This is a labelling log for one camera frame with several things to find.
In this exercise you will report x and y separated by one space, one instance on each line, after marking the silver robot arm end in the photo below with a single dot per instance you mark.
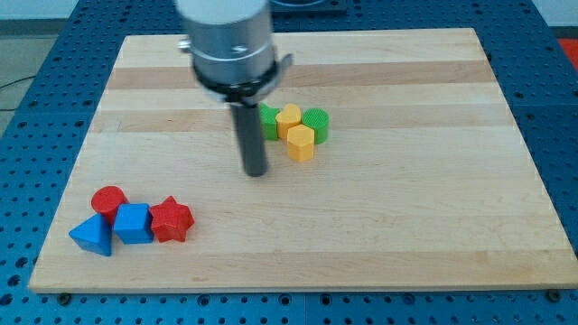
233 54

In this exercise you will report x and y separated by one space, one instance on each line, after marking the red circle block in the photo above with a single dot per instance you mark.
106 202

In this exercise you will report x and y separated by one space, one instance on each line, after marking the yellow hexagon block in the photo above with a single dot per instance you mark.
300 143

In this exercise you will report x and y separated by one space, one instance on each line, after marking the wooden board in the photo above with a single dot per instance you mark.
424 184

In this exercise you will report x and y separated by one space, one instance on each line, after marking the yellow heart block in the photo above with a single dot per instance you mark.
288 117

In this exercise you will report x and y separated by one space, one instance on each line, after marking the green star block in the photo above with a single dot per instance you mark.
268 121

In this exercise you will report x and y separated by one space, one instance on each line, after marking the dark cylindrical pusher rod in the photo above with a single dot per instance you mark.
251 142

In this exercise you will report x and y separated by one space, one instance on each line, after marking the blue triangle block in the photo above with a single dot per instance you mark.
93 235

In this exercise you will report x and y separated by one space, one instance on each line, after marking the red star block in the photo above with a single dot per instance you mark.
171 220

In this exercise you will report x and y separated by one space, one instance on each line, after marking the blue cube block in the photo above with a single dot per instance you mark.
133 224

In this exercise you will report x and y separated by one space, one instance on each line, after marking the green circle block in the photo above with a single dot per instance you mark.
318 120

